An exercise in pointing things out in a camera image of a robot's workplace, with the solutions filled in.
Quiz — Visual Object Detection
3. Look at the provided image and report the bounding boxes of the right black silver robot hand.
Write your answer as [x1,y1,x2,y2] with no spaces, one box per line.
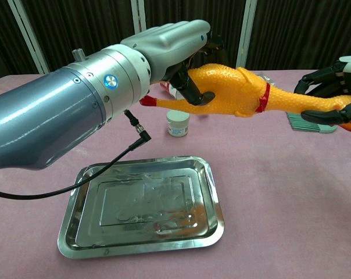
[293,53,351,126]

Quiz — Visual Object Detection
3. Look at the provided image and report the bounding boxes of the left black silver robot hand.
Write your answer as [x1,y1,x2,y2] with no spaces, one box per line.
[120,19,224,106]

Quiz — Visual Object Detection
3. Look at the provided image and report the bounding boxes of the yellow rubber chicken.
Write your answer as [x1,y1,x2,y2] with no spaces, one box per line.
[139,63,351,133]

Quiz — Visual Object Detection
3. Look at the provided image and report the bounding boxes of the metal tray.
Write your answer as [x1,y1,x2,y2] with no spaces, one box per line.
[57,155,225,259]

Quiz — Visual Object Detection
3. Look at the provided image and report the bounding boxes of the green dustpan brush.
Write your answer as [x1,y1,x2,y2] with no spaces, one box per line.
[286,112,339,134]

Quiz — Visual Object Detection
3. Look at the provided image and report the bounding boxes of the clear bottle red label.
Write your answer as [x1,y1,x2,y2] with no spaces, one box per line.
[159,81,180,99]

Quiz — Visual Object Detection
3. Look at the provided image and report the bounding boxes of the small white jar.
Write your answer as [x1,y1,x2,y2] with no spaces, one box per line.
[166,110,191,138]

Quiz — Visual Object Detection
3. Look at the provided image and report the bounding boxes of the pink table cloth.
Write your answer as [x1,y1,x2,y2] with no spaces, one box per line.
[0,68,351,279]

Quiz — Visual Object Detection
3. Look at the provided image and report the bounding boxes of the black pleated curtain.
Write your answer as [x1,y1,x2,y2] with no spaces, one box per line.
[0,0,351,84]

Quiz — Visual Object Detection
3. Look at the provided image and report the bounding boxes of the white divider frame post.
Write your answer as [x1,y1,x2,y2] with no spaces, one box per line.
[7,0,50,75]
[235,0,258,70]
[130,0,148,33]

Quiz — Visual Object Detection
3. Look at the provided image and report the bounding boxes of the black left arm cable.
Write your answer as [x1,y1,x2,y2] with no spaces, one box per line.
[0,109,152,201]

